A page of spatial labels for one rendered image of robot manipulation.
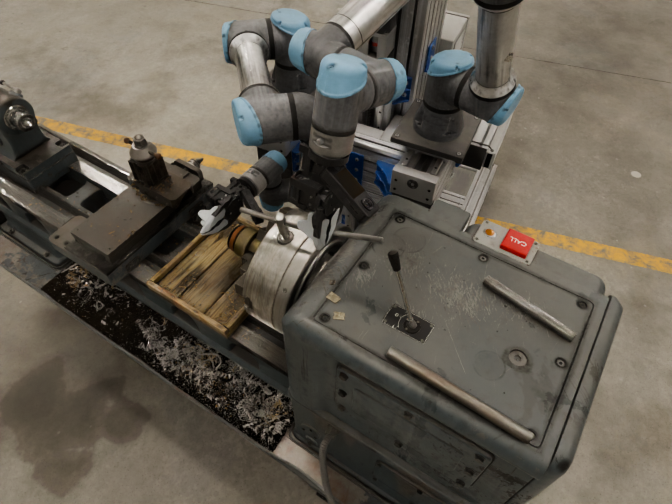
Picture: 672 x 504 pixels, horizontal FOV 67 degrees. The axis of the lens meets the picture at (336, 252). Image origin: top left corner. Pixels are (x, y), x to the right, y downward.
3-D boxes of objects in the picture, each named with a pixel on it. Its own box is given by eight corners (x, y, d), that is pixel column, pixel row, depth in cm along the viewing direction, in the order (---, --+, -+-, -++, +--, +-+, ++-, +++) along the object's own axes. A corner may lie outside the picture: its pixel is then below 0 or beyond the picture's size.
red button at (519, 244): (532, 244, 114) (535, 238, 113) (523, 261, 111) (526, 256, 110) (507, 233, 116) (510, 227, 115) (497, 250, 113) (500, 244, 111)
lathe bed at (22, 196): (369, 328, 165) (374, 297, 150) (311, 413, 147) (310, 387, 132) (55, 153, 215) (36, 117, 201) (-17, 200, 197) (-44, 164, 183)
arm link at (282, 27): (315, 64, 156) (314, 21, 146) (271, 69, 154) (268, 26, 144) (308, 44, 164) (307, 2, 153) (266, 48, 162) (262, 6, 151)
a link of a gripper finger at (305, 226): (299, 239, 101) (305, 200, 95) (324, 251, 99) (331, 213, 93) (290, 246, 99) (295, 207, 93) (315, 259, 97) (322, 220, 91)
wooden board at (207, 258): (301, 255, 160) (301, 247, 157) (227, 339, 141) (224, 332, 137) (228, 216, 169) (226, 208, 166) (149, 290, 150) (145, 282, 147)
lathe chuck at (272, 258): (346, 259, 148) (338, 195, 121) (284, 348, 136) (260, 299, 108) (320, 246, 151) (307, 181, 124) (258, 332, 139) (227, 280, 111)
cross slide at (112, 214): (210, 181, 171) (207, 171, 168) (112, 265, 148) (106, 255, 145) (173, 162, 177) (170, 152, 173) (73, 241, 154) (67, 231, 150)
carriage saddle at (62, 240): (218, 195, 176) (215, 182, 171) (114, 287, 151) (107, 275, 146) (155, 163, 185) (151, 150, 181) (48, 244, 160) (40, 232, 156)
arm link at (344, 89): (382, 64, 79) (348, 73, 73) (368, 128, 86) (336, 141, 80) (343, 47, 82) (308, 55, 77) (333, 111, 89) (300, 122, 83)
